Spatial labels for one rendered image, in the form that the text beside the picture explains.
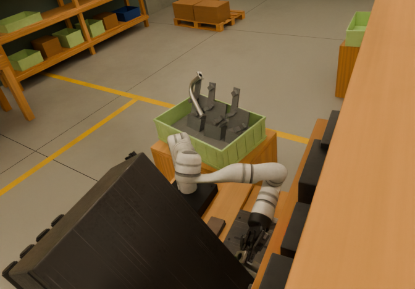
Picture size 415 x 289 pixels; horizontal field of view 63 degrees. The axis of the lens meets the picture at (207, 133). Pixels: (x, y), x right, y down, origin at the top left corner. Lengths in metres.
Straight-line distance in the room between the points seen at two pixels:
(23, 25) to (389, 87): 5.83
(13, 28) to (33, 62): 0.57
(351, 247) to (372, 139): 0.12
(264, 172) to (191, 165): 0.25
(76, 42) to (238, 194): 5.24
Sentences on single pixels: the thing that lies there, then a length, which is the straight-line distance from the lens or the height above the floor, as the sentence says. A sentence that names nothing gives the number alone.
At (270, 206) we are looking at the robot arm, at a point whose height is 1.27.
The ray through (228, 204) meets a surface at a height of 0.90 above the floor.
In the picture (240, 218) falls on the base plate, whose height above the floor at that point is 0.90.
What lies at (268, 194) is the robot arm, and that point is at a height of 1.29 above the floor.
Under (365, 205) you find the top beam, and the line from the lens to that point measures 0.27.
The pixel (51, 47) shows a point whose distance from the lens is 6.32.
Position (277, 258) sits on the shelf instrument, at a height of 1.61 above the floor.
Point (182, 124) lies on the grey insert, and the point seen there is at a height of 0.85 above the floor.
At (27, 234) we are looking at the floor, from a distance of 3.36.
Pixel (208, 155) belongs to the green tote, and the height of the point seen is 0.87.
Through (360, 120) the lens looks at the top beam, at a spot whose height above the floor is 1.94.
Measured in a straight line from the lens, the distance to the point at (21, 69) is 6.07.
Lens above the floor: 2.14
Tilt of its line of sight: 35 degrees down
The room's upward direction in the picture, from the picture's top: 10 degrees counter-clockwise
